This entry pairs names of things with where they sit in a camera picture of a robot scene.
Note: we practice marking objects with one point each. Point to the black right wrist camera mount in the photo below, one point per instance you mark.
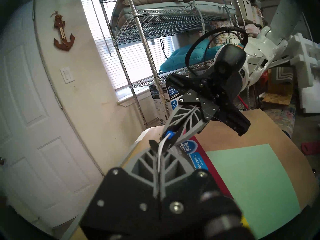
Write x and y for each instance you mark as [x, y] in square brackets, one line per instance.
[237, 122]

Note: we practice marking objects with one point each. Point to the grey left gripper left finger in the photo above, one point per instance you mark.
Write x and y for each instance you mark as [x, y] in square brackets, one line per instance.
[142, 164]

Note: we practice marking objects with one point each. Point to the white storage box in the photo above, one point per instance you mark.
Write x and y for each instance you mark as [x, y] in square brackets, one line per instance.
[246, 9]

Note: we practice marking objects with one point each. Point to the turquoise pillow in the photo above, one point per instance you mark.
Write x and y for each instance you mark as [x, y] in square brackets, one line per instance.
[175, 59]

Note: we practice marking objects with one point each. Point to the pale green seat cushion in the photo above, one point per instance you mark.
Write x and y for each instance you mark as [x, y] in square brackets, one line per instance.
[162, 10]

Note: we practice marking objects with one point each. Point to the decorative lettered pillow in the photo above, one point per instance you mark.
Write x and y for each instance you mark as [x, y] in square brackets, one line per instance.
[225, 37]

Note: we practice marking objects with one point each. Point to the red plastic object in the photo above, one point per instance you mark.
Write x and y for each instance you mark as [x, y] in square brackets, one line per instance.
[311, 147]

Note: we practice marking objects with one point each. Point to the floral fabric cushion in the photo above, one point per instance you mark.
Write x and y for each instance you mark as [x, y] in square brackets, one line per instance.
[282, 119]

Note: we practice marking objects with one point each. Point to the white panel door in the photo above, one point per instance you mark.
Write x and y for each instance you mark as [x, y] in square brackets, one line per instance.
[37, 117]

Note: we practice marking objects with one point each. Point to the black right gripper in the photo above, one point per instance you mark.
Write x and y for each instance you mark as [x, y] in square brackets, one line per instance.
[220, 77]

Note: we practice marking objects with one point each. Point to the white light switch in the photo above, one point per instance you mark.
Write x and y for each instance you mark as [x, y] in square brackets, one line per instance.
[67, 75]

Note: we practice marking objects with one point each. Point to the white window blinds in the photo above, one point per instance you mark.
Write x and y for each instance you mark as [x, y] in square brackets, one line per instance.
[125, 67]

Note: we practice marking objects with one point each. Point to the red freezer bag box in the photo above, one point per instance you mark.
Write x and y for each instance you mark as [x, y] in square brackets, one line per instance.
[197, 162]

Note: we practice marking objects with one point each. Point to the silver door knob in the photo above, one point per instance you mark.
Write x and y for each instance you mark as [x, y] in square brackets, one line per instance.
[2, 161]

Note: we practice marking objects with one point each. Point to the clear ziplock bag blue slider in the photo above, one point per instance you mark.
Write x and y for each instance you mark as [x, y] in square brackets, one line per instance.
[162, 147]

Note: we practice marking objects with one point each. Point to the white styrofoam packing block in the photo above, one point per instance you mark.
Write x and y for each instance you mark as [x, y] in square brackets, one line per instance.
[302, 67]

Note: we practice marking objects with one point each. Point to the utility pump cardboard box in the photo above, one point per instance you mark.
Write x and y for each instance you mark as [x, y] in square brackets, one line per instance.
[160, 104]

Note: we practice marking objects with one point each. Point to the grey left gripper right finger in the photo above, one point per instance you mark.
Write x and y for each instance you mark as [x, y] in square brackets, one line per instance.
[175, 168]

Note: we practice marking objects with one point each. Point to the wooden anchor wall decoration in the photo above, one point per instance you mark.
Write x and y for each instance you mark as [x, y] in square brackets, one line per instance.
[61, 29]

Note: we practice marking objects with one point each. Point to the brown board table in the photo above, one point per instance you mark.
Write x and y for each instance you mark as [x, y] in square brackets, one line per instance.
[275, 132]

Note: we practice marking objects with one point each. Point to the pale green paper sheet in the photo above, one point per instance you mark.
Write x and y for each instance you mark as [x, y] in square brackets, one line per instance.
[250, 187]

